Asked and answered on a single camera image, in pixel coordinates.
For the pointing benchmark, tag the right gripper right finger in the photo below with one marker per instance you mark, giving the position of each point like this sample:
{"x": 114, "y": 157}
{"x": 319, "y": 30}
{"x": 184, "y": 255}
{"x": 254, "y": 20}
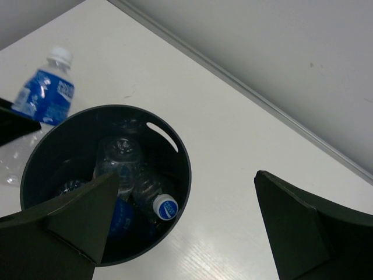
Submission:
{"x": 311, "y": 237}

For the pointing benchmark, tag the dark grey plastic bin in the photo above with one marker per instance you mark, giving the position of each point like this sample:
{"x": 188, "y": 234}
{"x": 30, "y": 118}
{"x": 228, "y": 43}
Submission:
{"x": 66, "y": 157}

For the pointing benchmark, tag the left aluminium frame rail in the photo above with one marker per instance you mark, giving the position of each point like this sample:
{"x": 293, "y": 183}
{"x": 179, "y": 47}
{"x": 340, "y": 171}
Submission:
{"x": 180, "y": 44}

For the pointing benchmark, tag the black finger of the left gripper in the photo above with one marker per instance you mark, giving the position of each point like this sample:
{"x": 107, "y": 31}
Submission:
{"x": 14, "y": 126}

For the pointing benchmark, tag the blue label bottle blue cap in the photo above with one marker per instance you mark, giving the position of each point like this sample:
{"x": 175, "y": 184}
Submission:
{"x": 129, "y": 223}

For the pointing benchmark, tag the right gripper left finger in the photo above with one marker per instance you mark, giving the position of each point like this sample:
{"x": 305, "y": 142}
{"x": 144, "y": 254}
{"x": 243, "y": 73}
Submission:
{"x": 63, "y": 238}

